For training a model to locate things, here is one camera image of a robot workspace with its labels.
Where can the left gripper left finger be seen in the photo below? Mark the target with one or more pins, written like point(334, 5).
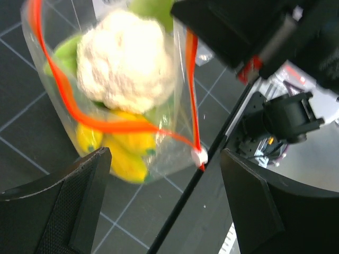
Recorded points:
point(59, 212)

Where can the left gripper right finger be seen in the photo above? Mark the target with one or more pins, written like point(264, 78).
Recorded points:
point(275, 214)

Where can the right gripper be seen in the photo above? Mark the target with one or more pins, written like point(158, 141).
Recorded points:
point(242, 30)

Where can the yellow banana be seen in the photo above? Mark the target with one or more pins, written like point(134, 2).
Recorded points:
point(128, 151)

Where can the cauliflower toy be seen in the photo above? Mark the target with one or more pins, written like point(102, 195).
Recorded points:
point(126, 60)

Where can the red zipper clear bag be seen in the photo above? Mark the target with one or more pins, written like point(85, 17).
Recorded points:
point(174, 123)

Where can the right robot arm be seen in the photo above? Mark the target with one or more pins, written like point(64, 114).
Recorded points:
point(288, 118)

